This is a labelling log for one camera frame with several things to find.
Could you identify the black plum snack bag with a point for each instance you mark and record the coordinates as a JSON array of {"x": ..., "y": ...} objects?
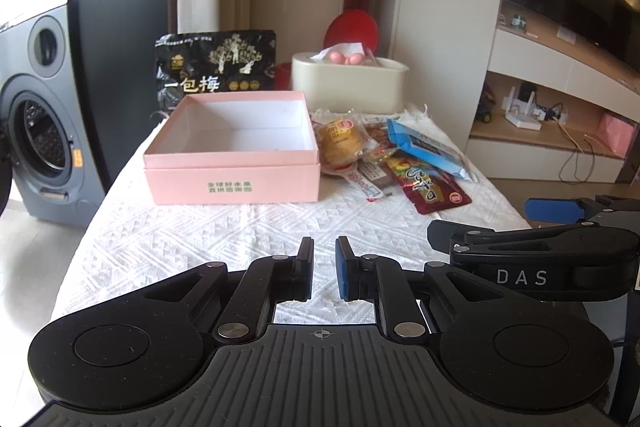
[{"x": 213, "y": 62}]

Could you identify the white woven tablecloth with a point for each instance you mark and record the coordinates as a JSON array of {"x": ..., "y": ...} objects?
[{"x": 132, "y": 242}]

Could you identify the round bread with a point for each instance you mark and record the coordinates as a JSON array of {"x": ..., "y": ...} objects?
[{"x": 341, "y": 143}]

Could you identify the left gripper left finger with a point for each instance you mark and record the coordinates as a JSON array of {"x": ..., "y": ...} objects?
[{"x": 293, "y": 275}]

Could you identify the clear dark snack packet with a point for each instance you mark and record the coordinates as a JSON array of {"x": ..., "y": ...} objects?
[{"x": 380, "y": 175}]

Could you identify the cream tissue box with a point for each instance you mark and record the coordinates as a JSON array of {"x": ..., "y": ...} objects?
[{"x": 370, "y": 89}]

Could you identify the pink cardboard box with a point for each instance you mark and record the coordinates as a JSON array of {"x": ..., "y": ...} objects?
[{"x": 234, "y": 148}]

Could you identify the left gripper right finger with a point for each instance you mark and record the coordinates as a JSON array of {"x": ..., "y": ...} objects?
[{"x": 356, "y": 279}]

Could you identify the pink balls on tissue box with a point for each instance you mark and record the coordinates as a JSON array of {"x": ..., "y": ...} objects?
[{"x": 336, "y": 57}]

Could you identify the white router on shelf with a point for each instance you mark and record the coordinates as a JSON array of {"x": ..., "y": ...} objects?
[{"x": 521, "y": 113}]

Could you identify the grey washing machine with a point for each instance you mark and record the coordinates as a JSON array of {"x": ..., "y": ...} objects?
[{"x": 45, "y": 147}]

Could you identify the pink bag on shelf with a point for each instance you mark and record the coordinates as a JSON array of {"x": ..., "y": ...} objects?
[{"x": 616, "y": 133}]

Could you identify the white tv shelf unit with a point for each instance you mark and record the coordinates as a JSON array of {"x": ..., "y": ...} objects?
[{"x": 575, "y": 83}]

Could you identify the dark red snack bag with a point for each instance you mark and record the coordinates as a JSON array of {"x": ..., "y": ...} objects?
[{"x": 428, "y": 188}]

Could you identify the blue seaweed snack pack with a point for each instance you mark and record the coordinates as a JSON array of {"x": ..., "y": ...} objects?
[{"x": 434, "y": 153}]

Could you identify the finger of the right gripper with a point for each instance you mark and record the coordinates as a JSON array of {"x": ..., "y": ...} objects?
[
  {"x": 554, "y": 210},
  {"x": 442, "y": 234}
]

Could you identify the red spicy strip packet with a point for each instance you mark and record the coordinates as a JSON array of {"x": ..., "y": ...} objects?
[{"x": 378, "y": 132}]

